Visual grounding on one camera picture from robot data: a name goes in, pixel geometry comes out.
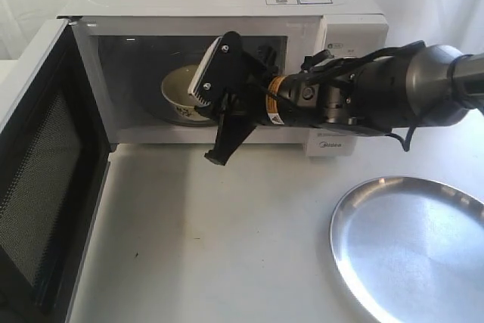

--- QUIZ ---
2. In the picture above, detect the round stainless steel tray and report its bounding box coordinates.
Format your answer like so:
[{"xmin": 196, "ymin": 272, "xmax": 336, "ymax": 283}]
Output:
[{"xmin": 328, "ymin": 176, "xmax": 483, "ymax": 322}]

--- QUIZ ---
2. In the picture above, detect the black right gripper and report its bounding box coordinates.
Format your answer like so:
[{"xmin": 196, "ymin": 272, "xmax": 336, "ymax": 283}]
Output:
[{"xmin": 188, "ymin": 31, "xmax": 284, "ymax": 166}]

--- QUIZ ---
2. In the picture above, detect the white Midea microwave oven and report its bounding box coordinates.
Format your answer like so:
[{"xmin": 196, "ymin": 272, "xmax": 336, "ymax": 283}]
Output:
[{"xmin": 59, "ymin": 0, "xmax": 389, "ymax": 144}]

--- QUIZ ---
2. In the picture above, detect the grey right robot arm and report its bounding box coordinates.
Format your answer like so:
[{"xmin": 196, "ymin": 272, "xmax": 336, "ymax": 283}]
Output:
[{"xmin": 188, "ymin": 31, "xmax": 483, "ymax": 165}]

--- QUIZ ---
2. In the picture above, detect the cream ceramic bowl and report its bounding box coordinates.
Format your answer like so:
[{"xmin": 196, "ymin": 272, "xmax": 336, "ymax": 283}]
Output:
[{"xmin": 160, "ymin": 65, "xmax": 210, "ymax": 123}]

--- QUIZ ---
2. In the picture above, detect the white microwave door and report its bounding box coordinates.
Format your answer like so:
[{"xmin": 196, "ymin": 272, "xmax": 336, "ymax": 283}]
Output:
[{"xmin": 1, "ymin": 17, "xmax": 111, "ymax": 322}]

